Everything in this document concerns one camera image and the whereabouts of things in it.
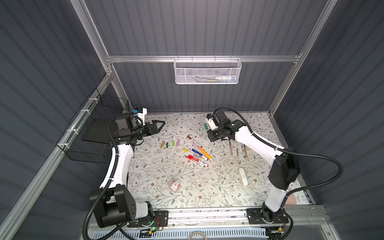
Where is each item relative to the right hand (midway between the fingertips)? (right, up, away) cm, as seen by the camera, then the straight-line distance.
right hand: (211, 135), depth 87 cm
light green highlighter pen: (+19, -10, +11) cm, 24 cm away
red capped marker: (-7, -16, +6) cm, 19 cm away
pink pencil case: (+40, -32, -12) cm, 53 cm away
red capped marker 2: (-12, -15, +6) cm, 20 cm away
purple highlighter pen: (+15, -9, +12) cm, 21 cm away
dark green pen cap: (-29, -7, +15) cm, 33 cm away
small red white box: (-21, -28, -5) cm, 35 cm away
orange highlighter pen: (-2, -12, +10) cm, 16 cm away
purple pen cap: (-21, -6, +15) cm, 26 cm away
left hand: (-28, +7, -9) cm, 30 cm away
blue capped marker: (-6, -13, +8) cm, 17 cm away
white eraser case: (+18, -24, -4) cm, 31 cm away
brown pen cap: (-32, -7, +14) cm, 36 cm away
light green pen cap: (-24, -6, +15) cm, 29 cm away
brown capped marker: (-13, -2, +18) cm, 22 cm away
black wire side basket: (-60, 0, -18) cm, 62 cm away
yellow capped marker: (-11, -12, +9) cm, 19 cm away
